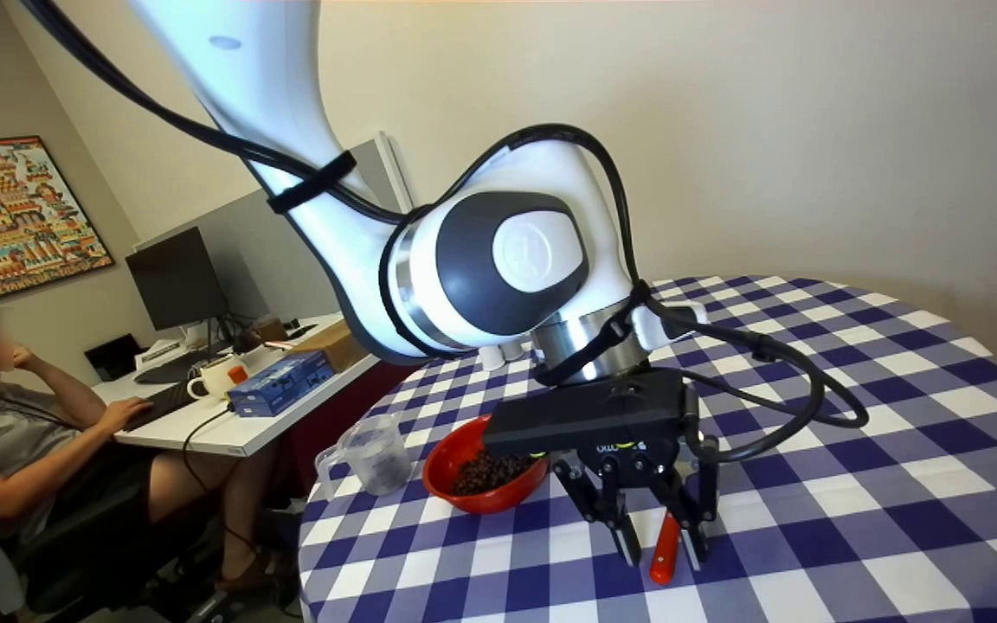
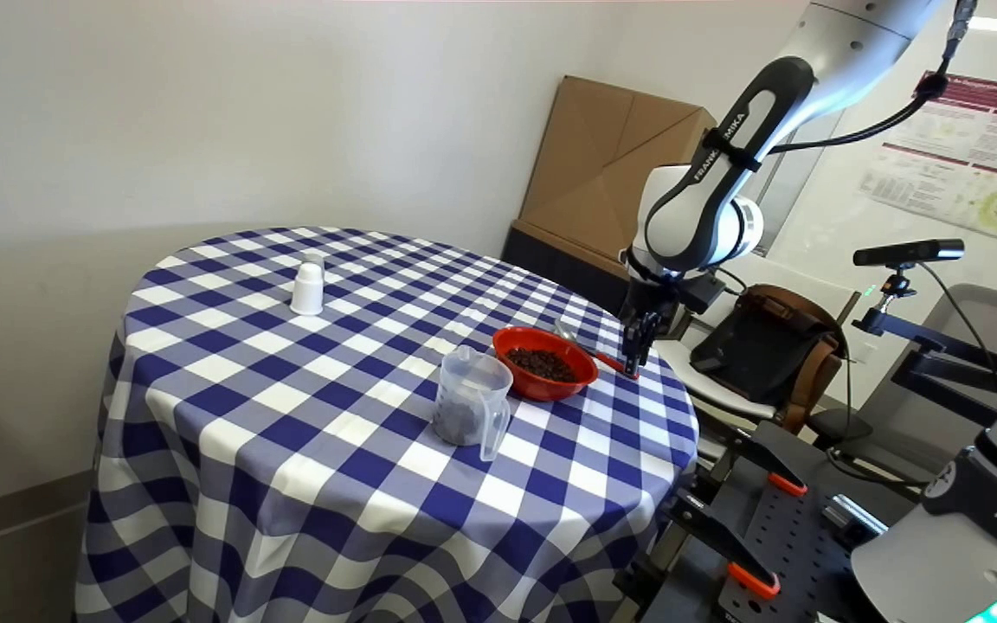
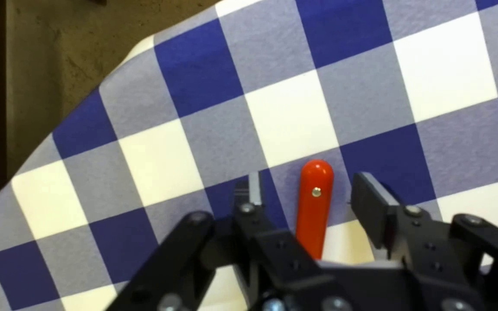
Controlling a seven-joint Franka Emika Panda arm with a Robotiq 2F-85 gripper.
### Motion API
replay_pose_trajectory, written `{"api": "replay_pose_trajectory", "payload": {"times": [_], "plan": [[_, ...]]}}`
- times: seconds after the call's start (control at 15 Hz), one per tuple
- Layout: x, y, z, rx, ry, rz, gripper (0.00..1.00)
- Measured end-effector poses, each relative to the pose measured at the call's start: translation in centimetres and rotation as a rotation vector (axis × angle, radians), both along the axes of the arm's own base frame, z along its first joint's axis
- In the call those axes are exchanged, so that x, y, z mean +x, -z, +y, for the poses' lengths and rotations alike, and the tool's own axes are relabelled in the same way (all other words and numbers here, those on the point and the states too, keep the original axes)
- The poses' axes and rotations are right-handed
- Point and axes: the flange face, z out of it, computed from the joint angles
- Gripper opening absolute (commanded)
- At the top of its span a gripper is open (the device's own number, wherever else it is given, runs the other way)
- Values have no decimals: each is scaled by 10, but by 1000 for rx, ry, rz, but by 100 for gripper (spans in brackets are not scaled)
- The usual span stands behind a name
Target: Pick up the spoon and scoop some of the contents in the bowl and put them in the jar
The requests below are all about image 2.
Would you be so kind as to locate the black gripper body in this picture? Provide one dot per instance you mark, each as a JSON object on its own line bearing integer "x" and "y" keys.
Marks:
{"x": 654, "y": 316}

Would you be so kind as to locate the red plastic spoon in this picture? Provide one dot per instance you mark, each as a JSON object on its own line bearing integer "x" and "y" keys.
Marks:
{"x": 611, "y": 363}

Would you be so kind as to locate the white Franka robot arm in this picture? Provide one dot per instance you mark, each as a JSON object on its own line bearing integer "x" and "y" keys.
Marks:
{"x": 709, "y": 220}

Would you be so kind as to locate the red plastic bowl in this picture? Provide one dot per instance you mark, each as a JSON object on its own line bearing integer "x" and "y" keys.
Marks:
{"x": 552, "y": 385}

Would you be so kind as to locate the dark brown beans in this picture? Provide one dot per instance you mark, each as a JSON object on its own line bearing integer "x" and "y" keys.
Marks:
{"x": 541, "y": 362}

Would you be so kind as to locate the black case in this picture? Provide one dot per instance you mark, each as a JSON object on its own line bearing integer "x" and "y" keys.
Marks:
{"x": 569, "y": 267}

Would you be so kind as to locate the dark brown bag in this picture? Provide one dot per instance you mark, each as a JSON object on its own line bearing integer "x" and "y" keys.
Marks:
{"x": 769, "y": 340}

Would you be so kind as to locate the large brown cardboard box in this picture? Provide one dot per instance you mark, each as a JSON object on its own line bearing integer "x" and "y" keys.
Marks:
{"x": 603, "y": 161}

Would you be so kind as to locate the wooden chair white seat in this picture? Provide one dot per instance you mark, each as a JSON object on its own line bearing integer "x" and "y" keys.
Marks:
{"x": 811, "y": 400}

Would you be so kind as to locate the clear plastic measuring cup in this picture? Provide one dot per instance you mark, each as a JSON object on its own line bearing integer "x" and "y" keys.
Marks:
{"x": 469, "y": 400}

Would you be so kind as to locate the black orange clamp stand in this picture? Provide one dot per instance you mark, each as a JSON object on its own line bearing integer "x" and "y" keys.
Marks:
{"x": 797, "y": 554}

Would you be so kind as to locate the blue white checkered tablecloth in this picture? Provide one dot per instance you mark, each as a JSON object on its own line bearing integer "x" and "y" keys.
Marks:
{"x": 326, "y": 462}

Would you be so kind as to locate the small white bottle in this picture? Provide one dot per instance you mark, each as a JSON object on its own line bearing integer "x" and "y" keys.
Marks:
{"x": 309, "y": 293}

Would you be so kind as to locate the black stereo camera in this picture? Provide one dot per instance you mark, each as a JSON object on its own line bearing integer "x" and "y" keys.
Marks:
{"x": 909, "y": 249}

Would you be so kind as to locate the blue black camera stand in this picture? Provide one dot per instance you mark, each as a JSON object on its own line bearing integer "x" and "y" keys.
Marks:
{"x": 927, "y": 340}

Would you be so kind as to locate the white wall poster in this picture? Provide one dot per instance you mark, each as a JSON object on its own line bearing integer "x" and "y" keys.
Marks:
{"x": 986, "y": 175}

